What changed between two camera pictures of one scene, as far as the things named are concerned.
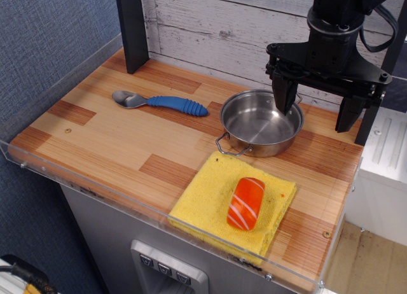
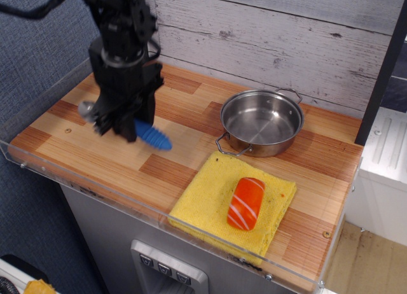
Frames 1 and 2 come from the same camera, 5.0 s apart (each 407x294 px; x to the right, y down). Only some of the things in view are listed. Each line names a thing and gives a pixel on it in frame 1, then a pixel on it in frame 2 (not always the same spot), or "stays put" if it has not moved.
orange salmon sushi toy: [246, 200] stays put
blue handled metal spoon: [126, 99] to [88, 110]
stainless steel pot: [252, 121] stays put
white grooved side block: [385, 152] stays put
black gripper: [331, 62] to [126, 78]
